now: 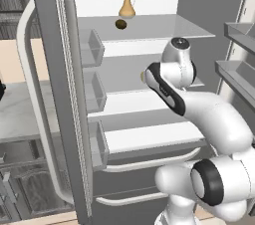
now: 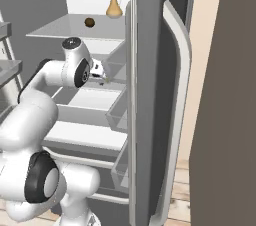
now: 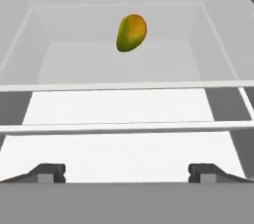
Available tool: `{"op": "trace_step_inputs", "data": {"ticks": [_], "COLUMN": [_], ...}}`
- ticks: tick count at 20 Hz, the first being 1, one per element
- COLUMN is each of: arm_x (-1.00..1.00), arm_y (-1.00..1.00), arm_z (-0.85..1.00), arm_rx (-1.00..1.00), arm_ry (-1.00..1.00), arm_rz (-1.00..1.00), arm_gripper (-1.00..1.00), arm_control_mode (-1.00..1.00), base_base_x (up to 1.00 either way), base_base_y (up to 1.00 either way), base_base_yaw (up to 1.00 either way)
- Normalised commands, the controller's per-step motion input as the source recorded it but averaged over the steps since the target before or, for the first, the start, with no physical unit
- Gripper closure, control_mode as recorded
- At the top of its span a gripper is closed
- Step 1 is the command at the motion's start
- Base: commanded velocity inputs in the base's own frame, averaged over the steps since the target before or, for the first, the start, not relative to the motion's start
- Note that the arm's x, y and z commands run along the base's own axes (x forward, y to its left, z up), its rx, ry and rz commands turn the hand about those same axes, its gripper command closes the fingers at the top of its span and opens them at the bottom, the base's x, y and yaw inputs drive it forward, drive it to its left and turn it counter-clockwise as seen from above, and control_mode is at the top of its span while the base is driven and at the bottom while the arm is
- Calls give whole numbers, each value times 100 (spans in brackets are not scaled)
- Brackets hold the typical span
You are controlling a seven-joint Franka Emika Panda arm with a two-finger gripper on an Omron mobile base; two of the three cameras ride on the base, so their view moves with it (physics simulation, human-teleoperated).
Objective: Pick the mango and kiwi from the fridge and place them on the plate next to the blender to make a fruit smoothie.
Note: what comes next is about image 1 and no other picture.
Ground grey fridge drawer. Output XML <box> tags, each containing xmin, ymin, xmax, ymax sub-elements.
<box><xmin>91</xmin><ymin>192</ymin><xmax>175</xmax><ymax>225</ymax></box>
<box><xmin>92</xmin><ymin>145</ymin><xmax>215</xmax><ymax>199</ymax></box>

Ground grey fridge body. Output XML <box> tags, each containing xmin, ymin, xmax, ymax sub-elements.
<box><xmin>59</xmin><ymin>0</ymin><xmax>255</xmax><ymax>225</ymax></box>

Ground grey door bin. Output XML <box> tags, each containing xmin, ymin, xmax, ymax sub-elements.
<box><xmin>87</xmin><ymin>120</ymin><xmax>111</xmax><ymax>172</ymax></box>
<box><xmin>214</xmin><ymin>59</ymin><xmax>255</xmax><ymax>111</ymax></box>
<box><xmin>83</xmin><ymin>71</ymin><xmax>109</xmax><ymax>114</ymax></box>
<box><xmin>223</xmin><ymin>21</ymin><xmax>255</xmax><ymax>56</ymax></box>
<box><xmin>79</xmin><ymin>28</ymin><xmax>106</xmax><ymax>69</ymax></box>

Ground grey base cupboards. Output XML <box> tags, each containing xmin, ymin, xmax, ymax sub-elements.
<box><xmin>0</xmin><ymin>138</ymin><xmax>77</xmax><ymax>222</ymax></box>

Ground brown kiwi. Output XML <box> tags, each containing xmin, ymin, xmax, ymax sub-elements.
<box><xmin>115</xmin><ymin>19</ymin><xmax>128</xmax><ymax>31</ymax></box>

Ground dark wall cupboards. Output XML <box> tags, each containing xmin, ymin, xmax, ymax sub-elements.
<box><xmin>0</xmin><ymin>0</ymin><xmax>42</xmax><ymax>41</ymax></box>

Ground tan glass jug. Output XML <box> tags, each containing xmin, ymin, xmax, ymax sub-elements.
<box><xmin>118</xmin><ymin>0</ymin><xmax>137</xmax><ymax>20</ymax></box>

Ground black blender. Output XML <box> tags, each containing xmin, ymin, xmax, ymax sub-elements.
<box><xmin>0</xmin><ymin>81</ymin><xmax>7</xmax><ymax>102</ymax></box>

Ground white drawer handle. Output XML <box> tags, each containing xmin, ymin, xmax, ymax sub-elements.
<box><xmin>95</xmin><ymin>191</ymin><xmax>169</xmax><ymax>207</ymax></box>
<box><xmin>102</xmin><ymin>146</ymin><xmax>202</xmax><ymax>174</ymax></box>

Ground white fridge door handle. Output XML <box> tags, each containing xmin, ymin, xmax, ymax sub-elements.
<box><xmin>16</xmin><ymin>0</ymin><xmax>81</xmax><ymax>206</ymax></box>

